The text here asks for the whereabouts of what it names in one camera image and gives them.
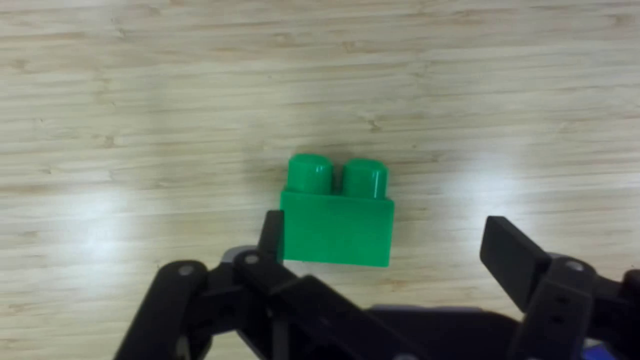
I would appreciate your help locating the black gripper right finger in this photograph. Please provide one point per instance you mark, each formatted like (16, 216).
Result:
(566, 300)

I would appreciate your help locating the green two-stud toy block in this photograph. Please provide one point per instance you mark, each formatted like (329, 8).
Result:
(336, 227)

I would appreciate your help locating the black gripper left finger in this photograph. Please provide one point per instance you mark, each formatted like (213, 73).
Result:
(266, 300)

